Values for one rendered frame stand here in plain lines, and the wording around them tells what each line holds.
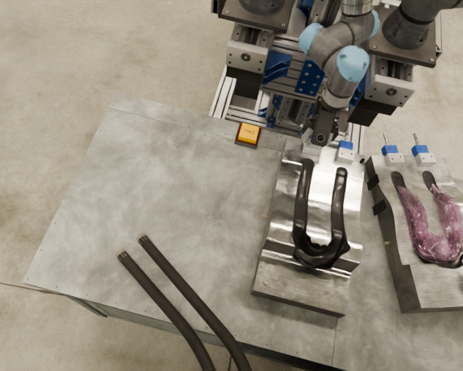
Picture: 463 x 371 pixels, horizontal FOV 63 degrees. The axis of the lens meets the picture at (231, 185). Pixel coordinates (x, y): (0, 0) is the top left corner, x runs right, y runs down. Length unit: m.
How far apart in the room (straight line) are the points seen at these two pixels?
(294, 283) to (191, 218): 0.36
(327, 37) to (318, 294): 0.67
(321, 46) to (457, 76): 2.23
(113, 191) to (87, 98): 1.35
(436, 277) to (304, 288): 0.36
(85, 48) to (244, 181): 1.82
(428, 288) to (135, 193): 0.89
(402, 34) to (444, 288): 0.78
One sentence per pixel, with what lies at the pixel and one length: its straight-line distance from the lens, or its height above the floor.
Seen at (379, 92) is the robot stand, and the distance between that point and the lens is 1.40.
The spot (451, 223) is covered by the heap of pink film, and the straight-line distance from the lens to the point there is 1.31.
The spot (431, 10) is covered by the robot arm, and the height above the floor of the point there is 1.18.
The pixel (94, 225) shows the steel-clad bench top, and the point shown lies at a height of 0.80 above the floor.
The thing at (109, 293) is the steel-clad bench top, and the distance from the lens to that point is 1.15.
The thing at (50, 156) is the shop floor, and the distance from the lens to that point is 2.35.
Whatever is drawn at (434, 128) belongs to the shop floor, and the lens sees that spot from 2.79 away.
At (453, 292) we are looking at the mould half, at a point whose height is 0.91.
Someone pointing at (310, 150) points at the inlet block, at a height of 0.91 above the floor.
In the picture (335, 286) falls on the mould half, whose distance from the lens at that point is 1.13.
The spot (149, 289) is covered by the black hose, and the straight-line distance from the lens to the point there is 1.08.
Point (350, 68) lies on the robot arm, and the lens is 0.97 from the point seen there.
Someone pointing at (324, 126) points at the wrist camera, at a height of 1.06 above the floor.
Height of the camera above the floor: 1.91
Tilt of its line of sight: 63 degrees down
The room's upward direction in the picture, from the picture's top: 11 degrees clockwise
